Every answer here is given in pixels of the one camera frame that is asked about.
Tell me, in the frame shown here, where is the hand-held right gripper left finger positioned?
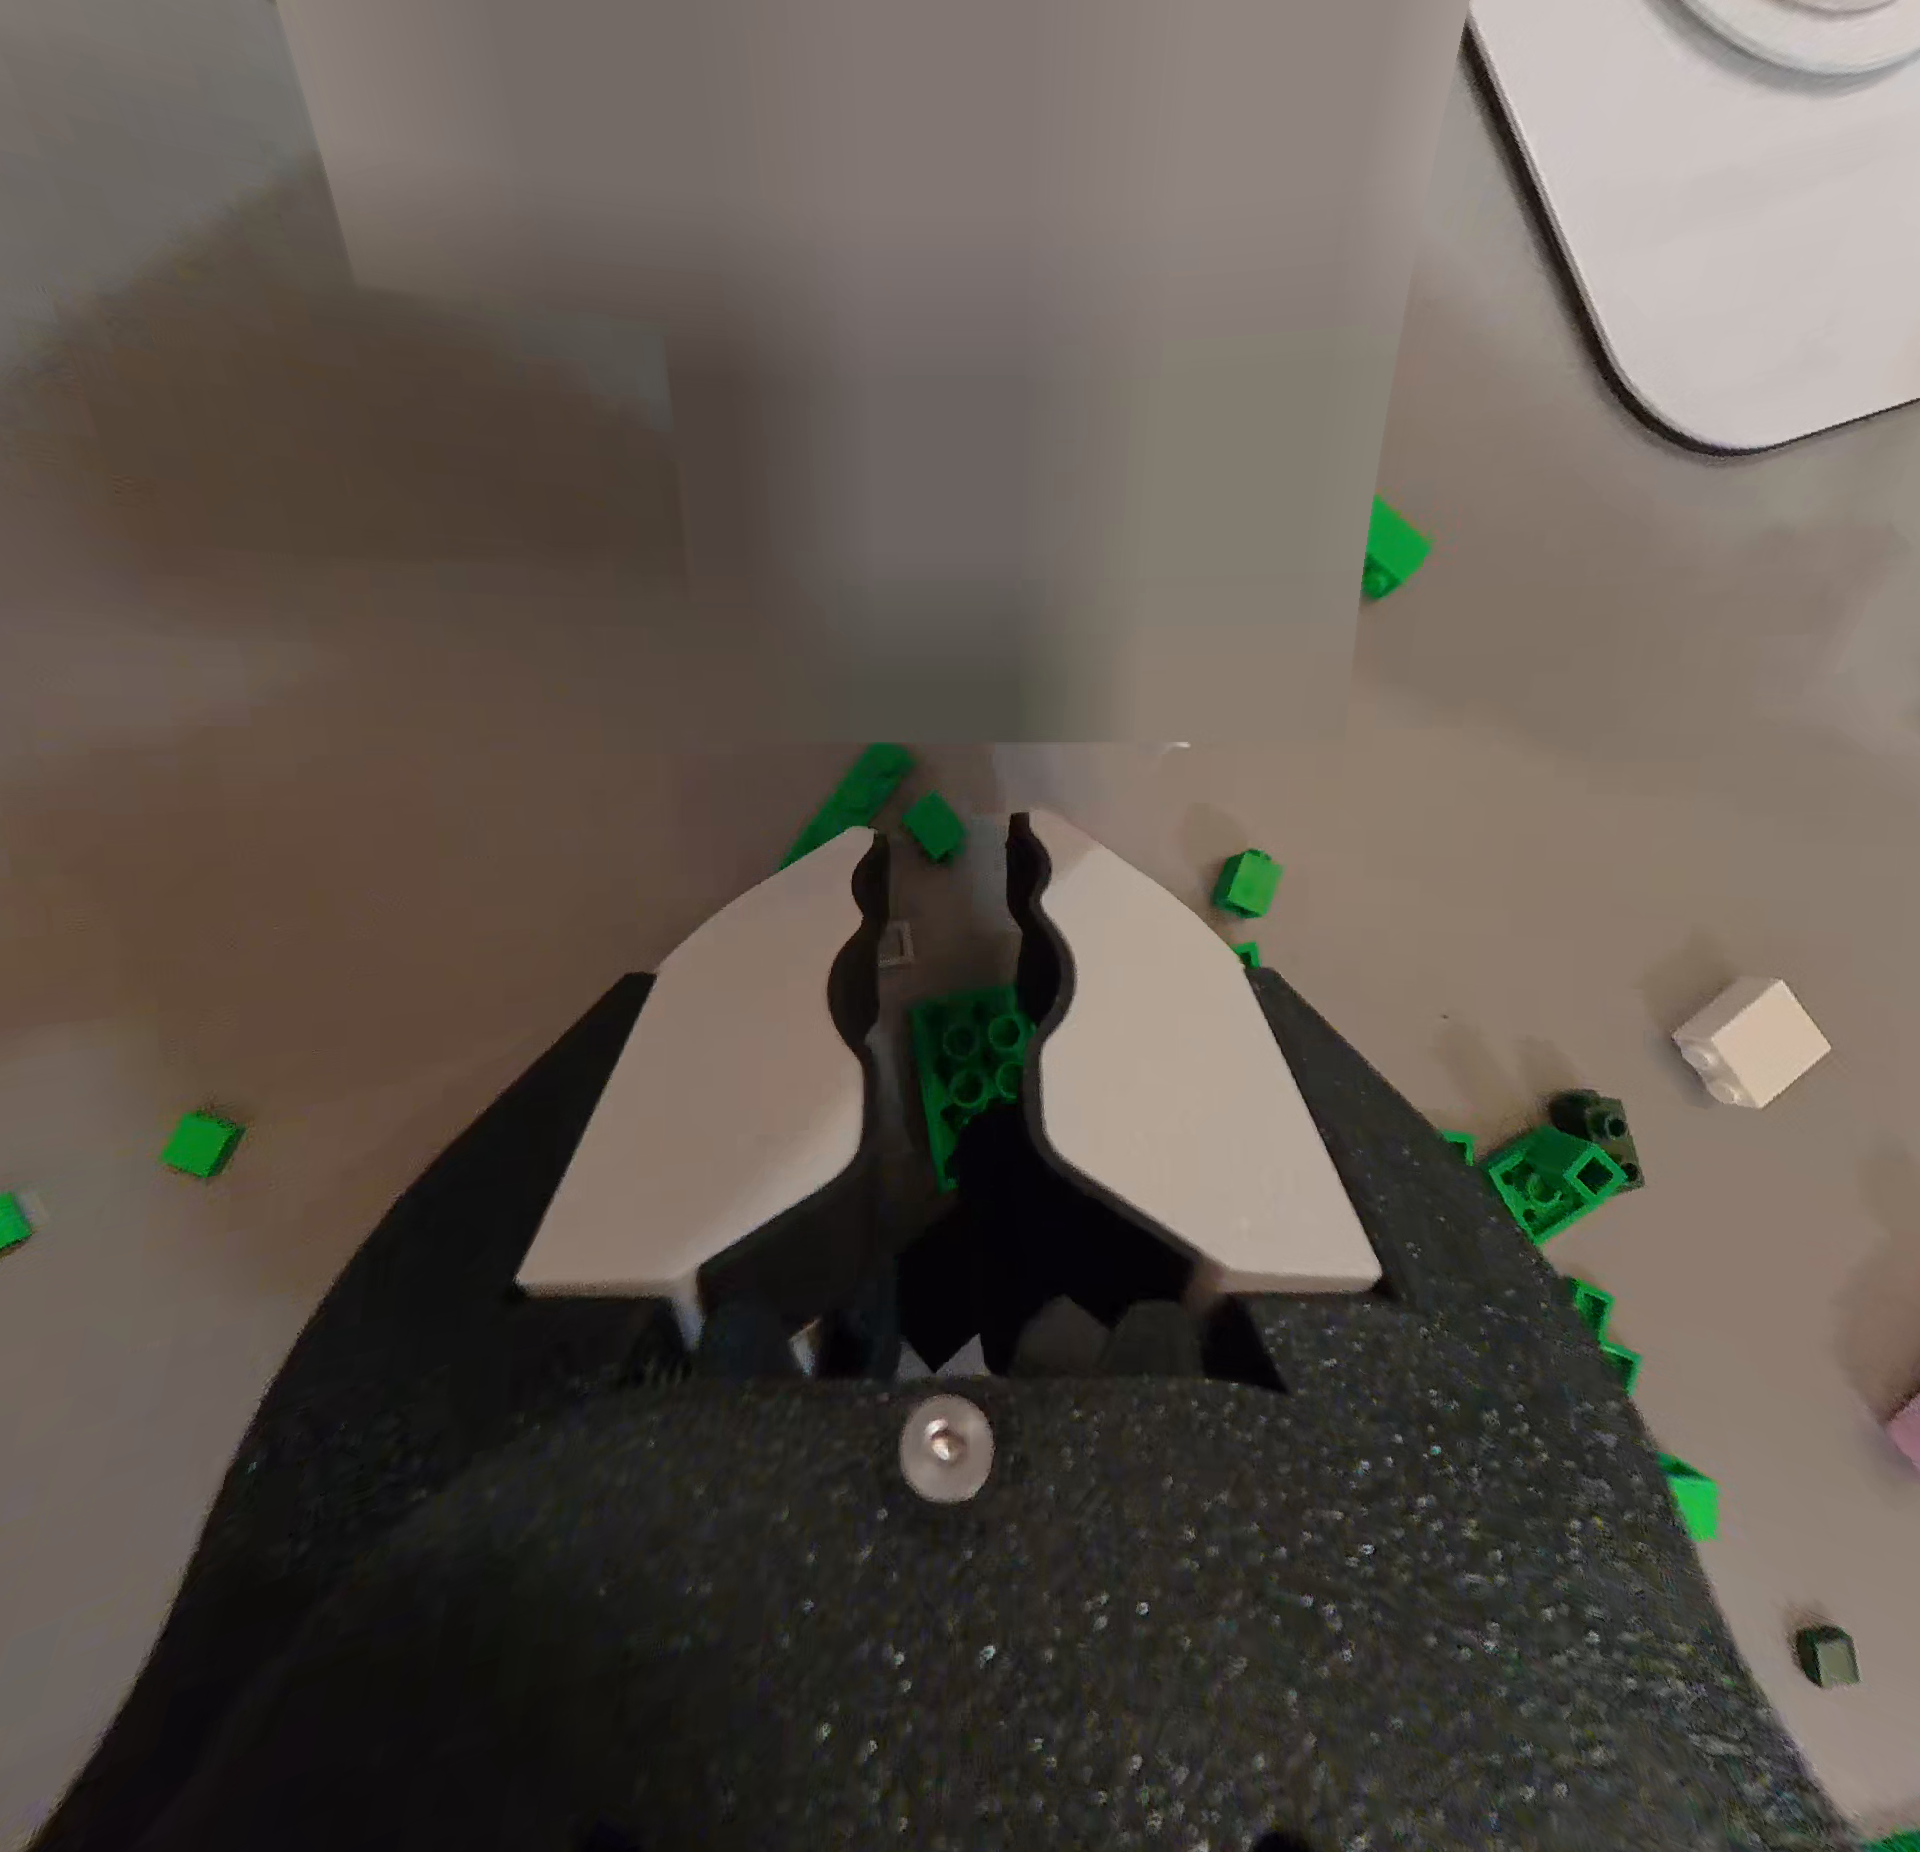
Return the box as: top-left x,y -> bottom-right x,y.
514,828 -> 901,1381

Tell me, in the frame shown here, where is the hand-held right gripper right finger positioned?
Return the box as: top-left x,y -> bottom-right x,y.
893,808 -> 1387,1381

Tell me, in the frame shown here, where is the grey desk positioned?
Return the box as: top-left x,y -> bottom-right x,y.
0,0 -> 1920,1839

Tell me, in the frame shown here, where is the green rectangular plate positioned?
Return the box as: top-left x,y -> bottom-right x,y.
907,983 -> 1044,1194

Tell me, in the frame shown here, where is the long green plate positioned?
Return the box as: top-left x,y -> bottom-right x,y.
785,745 -> 918,871

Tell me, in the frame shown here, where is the dark green two-stud brick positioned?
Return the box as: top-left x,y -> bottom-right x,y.
1552,1090 -> 1647,1187

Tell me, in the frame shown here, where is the green studded plate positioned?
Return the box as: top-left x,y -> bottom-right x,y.
1567,1278 -> 1647,1401

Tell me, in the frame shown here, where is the white brick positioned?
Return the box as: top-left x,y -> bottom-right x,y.
1670,975 -> 1834,1108

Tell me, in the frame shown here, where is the white metal stand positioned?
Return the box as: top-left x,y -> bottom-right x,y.
1468,0 -> 1920,460

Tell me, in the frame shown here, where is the green bracket piece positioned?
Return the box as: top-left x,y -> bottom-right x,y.
1483,1123 -> 1630,1243

